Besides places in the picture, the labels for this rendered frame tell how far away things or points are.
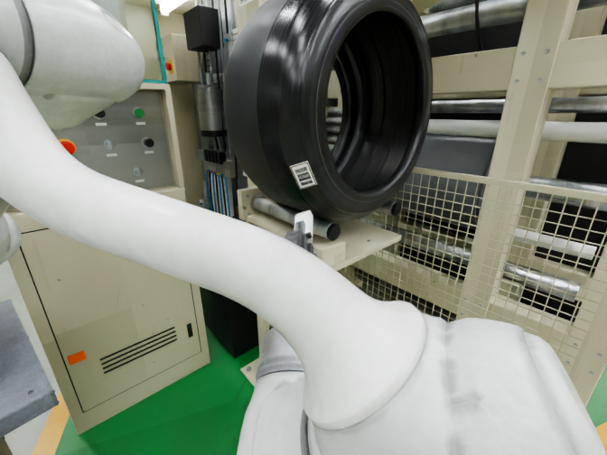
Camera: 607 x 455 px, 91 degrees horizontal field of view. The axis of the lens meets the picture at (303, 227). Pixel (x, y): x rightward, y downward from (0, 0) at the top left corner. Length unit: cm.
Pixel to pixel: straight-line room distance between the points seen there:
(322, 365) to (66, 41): 45
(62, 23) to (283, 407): 48
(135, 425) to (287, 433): 133
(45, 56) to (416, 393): 49
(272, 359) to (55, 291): 103
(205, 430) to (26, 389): 76
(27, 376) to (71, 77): 65
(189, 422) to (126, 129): 116
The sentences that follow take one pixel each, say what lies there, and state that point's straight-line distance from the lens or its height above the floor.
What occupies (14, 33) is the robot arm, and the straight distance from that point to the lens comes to 47.
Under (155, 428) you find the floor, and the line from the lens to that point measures 155.
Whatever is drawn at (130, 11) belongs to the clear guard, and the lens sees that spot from 128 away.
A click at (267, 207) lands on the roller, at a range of 91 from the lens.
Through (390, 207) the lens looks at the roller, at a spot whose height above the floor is 91.
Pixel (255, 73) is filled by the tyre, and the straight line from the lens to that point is 68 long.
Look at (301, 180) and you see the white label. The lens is 65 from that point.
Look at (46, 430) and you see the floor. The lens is 176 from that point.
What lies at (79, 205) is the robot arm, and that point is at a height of 111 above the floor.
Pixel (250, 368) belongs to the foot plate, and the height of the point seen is 1.
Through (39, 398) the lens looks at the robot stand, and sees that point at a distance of 86.
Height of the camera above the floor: 118
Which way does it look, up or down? 21 degrees down
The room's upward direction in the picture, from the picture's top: straight up
